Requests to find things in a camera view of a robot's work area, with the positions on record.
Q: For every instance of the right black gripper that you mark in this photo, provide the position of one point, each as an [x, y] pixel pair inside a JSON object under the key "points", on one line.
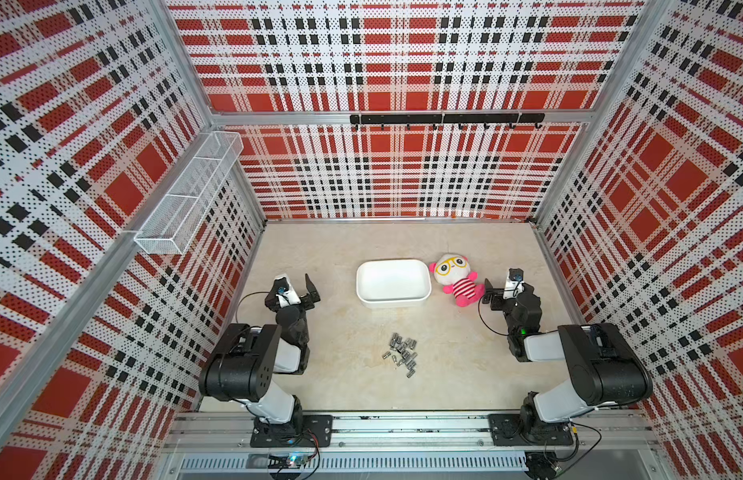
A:
{"points": [[509, 301]]}

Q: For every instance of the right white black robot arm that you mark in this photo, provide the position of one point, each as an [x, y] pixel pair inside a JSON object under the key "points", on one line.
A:
{"points": [[602, 370]]}

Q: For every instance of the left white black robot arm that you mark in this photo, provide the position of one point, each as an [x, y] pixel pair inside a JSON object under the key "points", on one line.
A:
{"points": [[246, 359]]}

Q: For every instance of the white plastic storage box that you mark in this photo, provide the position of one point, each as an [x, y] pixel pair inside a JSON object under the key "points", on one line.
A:
{"points": [[393, 283]]}

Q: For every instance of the pink white plush doll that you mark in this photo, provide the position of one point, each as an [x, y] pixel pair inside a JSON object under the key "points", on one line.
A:
{"points": [[454, 273]]}

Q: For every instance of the green circuit board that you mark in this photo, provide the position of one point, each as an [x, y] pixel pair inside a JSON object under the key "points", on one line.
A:
{"points": [[291, 461]]}

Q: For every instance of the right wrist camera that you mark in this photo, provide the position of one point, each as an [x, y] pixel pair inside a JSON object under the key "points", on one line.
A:
{"points": [[514, 283]]}

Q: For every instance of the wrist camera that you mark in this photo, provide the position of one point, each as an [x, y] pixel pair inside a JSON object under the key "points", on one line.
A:
{"points": [[285, 294], [514, 283]]}

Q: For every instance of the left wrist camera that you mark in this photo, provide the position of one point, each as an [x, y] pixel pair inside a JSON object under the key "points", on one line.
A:
{"points": [[285, 294]]}

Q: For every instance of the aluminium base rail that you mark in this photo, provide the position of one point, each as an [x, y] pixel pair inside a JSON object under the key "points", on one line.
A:
{"points": [[607, 444]]}

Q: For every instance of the white wire mesh basket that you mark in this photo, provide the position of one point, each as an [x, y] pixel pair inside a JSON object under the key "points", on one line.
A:
{"points": [[174, 222]]}

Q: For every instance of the black wall hook rail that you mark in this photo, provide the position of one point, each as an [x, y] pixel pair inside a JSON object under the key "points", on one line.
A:
{"points": [[509, 119]]}

